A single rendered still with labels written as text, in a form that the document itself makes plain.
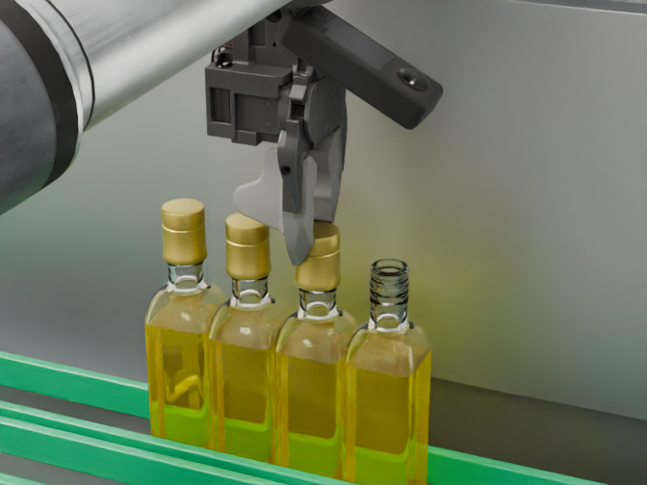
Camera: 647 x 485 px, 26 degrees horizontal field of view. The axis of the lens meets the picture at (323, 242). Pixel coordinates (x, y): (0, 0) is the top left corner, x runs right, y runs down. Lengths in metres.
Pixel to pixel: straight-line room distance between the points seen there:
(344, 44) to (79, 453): 0.42
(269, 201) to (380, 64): 0.13
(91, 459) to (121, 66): 0.63
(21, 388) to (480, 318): 0.43
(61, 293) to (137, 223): 0.13
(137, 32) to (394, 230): 0.60
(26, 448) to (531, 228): 0.46
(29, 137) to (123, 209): 0.78
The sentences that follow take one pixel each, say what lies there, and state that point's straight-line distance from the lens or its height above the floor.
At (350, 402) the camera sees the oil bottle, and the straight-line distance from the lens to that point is 1.08.
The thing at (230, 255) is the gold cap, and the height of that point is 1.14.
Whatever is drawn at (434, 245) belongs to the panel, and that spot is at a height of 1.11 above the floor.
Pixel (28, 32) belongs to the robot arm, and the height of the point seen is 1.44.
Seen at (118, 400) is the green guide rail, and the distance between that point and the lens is 1.27.
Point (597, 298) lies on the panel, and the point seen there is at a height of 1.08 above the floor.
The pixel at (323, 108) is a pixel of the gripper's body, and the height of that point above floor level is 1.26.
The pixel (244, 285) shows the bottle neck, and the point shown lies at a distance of 1.09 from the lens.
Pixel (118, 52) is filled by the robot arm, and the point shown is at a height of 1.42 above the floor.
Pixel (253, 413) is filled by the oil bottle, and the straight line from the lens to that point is 1.12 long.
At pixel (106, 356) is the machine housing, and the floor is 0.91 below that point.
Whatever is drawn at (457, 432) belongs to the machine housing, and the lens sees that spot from 1.28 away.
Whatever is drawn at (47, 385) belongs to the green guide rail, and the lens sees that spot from 1.30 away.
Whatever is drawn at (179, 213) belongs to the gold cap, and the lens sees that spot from 1.09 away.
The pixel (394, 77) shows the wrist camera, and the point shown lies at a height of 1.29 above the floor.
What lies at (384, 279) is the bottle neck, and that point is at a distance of 1.04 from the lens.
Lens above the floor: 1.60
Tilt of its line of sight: 25 degrees down
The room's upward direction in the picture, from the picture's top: straight up
